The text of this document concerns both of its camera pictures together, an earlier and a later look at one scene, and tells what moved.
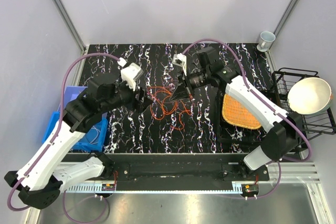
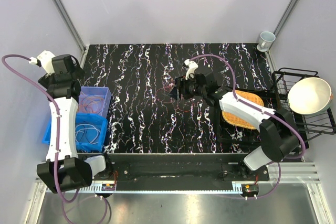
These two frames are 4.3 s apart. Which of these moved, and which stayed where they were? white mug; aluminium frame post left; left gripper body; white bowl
Moved: left gripper body
Stayed: aluminium frame post left; white mug; white bowl
